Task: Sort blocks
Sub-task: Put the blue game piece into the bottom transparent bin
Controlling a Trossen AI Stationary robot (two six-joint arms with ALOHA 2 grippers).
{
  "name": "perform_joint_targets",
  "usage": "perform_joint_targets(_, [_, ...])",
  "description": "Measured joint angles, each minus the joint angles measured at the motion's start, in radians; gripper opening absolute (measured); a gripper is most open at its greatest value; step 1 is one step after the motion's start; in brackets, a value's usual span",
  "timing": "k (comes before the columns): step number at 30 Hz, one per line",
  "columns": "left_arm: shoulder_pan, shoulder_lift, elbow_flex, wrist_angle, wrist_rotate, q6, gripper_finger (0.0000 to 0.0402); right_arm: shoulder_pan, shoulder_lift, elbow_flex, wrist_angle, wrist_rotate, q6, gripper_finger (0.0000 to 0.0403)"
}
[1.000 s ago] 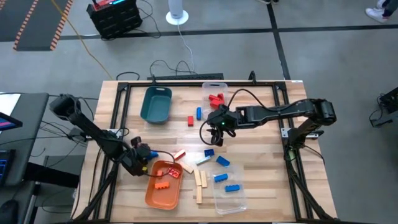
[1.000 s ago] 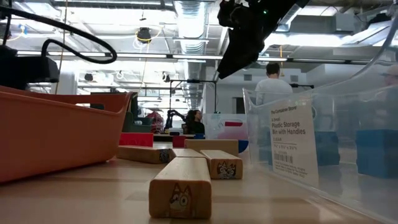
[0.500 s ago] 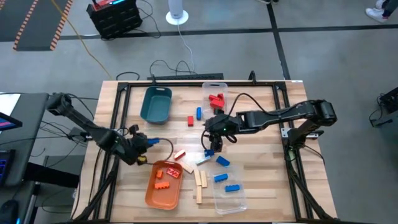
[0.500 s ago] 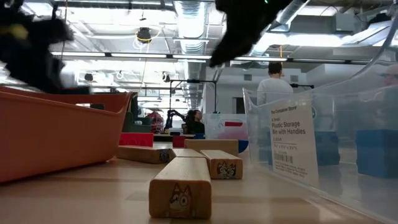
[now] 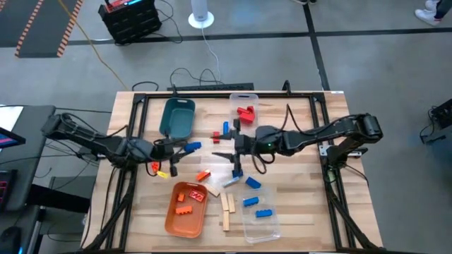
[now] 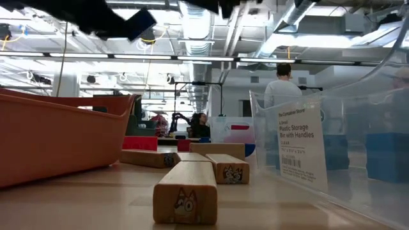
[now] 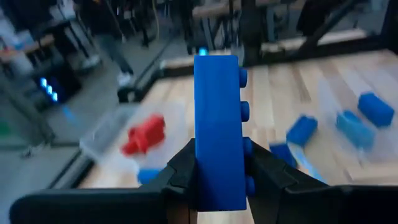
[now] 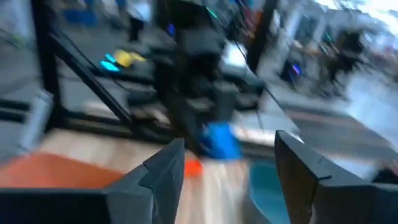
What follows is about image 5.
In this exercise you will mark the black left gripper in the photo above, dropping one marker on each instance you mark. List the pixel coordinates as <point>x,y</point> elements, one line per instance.
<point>167,150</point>

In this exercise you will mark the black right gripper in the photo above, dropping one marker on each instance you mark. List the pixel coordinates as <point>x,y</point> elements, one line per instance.
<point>245,146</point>

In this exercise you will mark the blue studded toy brick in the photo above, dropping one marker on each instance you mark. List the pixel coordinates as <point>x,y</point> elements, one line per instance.
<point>264,213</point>
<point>225,127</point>
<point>253,182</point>
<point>193,146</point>
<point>250,201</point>
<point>238,174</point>

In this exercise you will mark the red wedge toy block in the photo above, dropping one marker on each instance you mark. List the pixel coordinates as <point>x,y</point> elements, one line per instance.
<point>215,140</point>

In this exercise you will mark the wooden block blue face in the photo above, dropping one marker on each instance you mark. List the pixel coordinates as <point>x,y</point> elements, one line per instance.
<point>230,182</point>

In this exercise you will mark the red L-shaped toy block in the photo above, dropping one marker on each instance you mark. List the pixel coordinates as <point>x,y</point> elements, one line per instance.
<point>251,109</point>

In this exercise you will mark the plain wooden block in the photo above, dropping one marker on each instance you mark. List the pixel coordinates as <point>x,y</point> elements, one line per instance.
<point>224,202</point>
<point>213,190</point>

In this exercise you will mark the small orange toy brick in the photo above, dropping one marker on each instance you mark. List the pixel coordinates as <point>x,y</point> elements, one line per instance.
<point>181,197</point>

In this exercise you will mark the orange plastic bin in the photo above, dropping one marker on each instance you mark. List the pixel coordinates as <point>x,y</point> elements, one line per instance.
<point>183,225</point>

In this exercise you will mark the clear plastic storage bin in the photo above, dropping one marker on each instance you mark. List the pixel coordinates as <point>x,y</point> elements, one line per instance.
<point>234,130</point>
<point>261,229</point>

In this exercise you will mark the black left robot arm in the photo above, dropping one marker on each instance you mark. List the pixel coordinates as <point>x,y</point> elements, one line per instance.
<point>88,137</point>

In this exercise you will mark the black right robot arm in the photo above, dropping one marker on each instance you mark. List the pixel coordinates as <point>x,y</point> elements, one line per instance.
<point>318,137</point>

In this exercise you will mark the teal plastic bin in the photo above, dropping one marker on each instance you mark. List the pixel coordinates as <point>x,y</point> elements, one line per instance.
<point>176,118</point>

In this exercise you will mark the black power strip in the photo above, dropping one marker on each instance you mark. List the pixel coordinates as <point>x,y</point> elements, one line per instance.
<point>212,86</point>

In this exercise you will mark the black crate red top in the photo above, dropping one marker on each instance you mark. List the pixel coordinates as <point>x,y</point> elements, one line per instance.
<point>130,23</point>

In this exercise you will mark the black desk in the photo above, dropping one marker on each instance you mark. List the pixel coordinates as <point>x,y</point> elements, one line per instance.
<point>35,141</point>

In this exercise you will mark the person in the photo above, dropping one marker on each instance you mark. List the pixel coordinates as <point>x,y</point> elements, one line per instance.
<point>425,16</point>
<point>303,1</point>

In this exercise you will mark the computer screen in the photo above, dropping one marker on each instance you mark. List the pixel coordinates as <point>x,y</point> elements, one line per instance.
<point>8,141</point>

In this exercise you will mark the white paper sheet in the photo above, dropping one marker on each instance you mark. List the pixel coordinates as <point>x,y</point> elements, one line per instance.
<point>8,116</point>

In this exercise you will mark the black mat striped edge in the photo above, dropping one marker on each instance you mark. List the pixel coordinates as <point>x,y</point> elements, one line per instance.
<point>14,28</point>
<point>46,35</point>

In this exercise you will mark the backlit keyboard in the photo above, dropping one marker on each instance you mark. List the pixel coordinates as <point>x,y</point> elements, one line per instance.
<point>5,190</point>

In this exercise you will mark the black computer mouse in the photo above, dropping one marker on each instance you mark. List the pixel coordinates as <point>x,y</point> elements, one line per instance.
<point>8,241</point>

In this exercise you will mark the black floor equipment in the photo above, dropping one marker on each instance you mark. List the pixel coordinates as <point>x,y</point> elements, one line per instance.
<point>441,116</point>

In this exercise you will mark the black metal table frame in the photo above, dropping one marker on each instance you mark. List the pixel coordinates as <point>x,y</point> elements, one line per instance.
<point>226,95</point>

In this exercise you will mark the white pedestal device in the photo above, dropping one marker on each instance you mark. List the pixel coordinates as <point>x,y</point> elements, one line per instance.
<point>201,19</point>

